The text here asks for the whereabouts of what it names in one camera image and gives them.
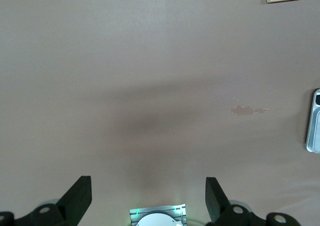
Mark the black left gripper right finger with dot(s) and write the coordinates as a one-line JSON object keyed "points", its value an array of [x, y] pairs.
{"points": [[217, 206]]}

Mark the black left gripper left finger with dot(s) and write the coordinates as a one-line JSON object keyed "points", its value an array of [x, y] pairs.
{"points": [[75, 206]]}

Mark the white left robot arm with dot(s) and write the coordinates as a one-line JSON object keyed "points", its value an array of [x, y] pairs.
{"points": [[158, 221]]}

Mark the brown sauce stain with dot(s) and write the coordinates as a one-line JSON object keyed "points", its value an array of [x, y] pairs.
{"points": [[245, 110]]}

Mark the silver kitchen scale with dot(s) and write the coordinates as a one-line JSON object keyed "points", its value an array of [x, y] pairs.
{"points": [[315, 125]]}

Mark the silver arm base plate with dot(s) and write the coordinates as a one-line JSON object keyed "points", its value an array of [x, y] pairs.
{"points": [[160, 209]]}

